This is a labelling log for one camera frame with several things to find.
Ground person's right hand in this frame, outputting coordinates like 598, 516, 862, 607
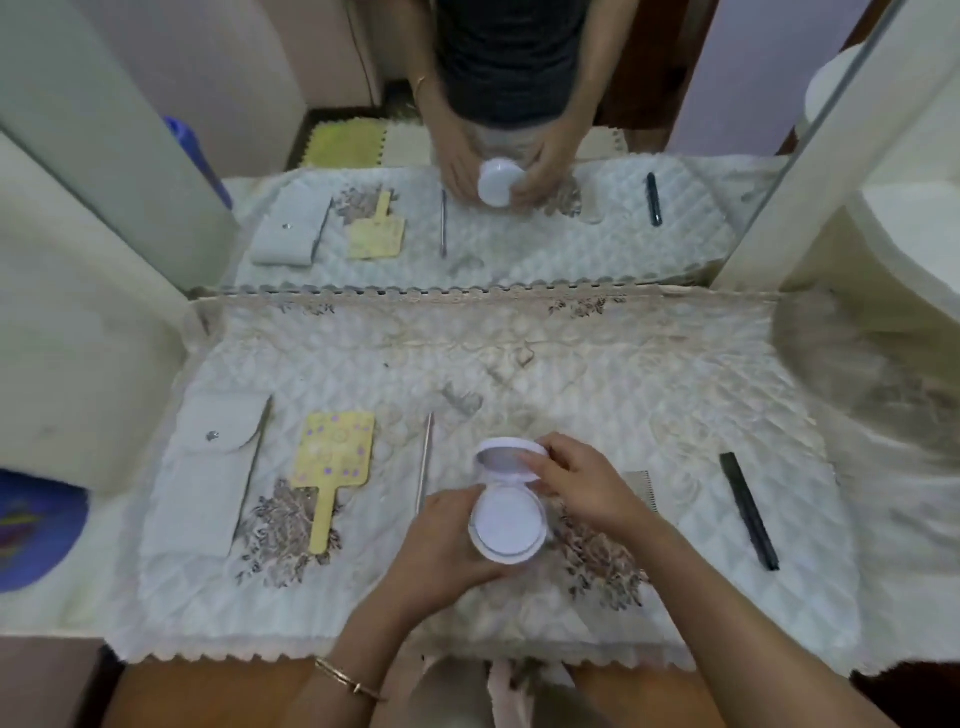
517, 432, 663, 543

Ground person's left hand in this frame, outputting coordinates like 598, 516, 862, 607
381, 484, 528, 625

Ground white round compact case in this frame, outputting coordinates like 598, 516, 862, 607
468, 437, 553, 566

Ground person's right forearm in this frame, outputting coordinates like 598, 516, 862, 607
600, 510, 900, 728

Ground person's left forearm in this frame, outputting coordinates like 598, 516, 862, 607
279, 592, 423, 728

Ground thin metal tool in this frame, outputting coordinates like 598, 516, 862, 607
414, 411, 437, 518

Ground small silver comb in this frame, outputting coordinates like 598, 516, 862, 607
621, 469, 660, 516

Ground white quilted table cloth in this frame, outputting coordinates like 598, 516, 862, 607
105, 288, 865, 674

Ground yellow dotted hand mirror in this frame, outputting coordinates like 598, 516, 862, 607
290, 409, 377, 557

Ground black makeup pencil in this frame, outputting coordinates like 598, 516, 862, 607
717, 451, 782, 573

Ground white snap pouch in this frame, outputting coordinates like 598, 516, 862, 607
138, 390, 274, 561

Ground blue round object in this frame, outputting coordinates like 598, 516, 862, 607
0, 468, 92, 595

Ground thin gold bracelet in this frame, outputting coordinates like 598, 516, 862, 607
314, 657, 388, 705

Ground large wall mirror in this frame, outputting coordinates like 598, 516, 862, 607
0, 0, 910, 295

